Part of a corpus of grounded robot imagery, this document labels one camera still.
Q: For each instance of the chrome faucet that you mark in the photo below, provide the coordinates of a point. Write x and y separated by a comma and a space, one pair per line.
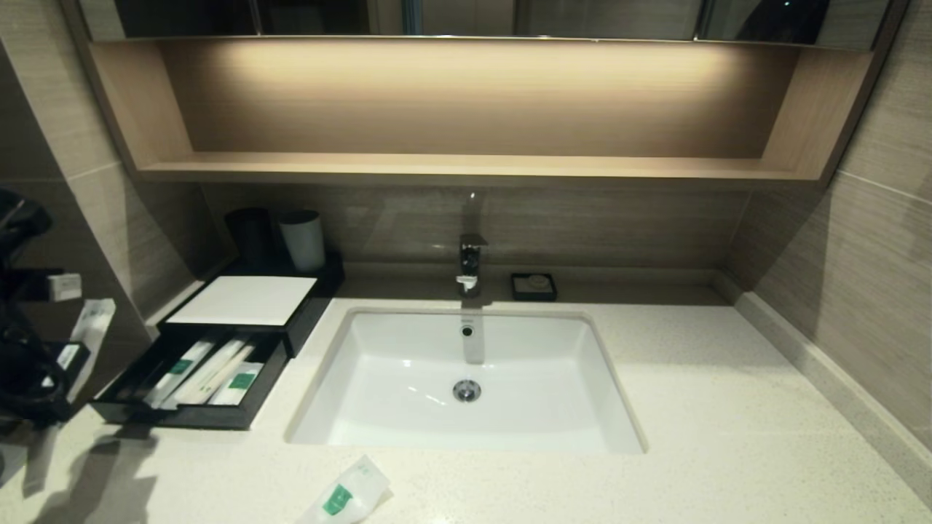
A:
471, 260

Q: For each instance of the chrome sink drain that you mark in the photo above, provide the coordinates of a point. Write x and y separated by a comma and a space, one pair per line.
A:
467, 391

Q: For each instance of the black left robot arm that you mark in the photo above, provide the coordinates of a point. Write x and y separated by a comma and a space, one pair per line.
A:
18, 291

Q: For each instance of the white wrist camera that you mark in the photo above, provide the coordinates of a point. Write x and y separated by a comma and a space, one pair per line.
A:
65, 286

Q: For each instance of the wide long frosted packet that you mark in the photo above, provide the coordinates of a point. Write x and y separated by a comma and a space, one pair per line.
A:
98, 320

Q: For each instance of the grey cup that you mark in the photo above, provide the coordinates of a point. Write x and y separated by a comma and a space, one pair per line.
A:
303, 241

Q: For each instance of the slim long toothbrush packet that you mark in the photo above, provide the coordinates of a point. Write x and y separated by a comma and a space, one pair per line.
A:
178, 366

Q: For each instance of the small square frosted packet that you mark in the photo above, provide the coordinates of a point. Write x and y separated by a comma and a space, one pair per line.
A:
338, 498

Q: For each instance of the long white stick packet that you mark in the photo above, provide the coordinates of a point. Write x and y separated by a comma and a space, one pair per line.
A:
207, 375
237, 356

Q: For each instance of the mirror cabinet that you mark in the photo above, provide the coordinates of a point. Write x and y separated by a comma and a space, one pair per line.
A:
582, 16

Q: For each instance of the flat white green-label sachet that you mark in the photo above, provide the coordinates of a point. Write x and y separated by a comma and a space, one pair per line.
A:
242, 381

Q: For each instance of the round white soap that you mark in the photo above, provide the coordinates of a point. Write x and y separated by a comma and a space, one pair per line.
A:
537, 281

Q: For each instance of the white sink basin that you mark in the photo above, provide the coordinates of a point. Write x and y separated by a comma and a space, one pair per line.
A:
393, 378

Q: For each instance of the black cup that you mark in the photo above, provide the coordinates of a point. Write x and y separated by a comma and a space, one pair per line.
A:
250, 234

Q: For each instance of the black soap dish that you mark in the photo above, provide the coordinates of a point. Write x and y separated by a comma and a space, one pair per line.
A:
518, 294

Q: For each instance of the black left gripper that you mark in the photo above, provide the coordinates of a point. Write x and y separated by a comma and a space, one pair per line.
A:
58, 378

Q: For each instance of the black pull-out drawer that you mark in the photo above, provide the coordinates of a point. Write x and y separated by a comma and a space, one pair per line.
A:
218, 420

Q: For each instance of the wooden wall niche shelf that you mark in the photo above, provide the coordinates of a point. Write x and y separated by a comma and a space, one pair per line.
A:
466, 98

